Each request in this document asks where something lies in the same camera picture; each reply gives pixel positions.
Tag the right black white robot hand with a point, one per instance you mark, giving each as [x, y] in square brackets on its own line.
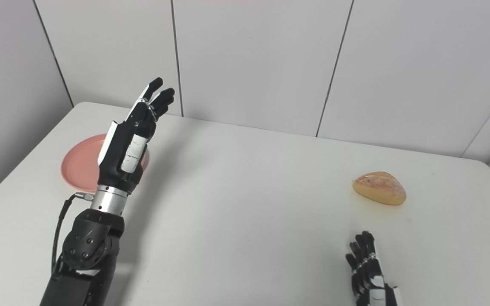
[366, 276]

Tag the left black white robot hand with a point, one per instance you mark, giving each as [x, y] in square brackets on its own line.
[117, 157]

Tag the pink round plate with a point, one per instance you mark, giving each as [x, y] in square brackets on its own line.
[81, 165]

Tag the golden bread roll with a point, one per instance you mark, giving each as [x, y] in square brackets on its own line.
[380, 188]

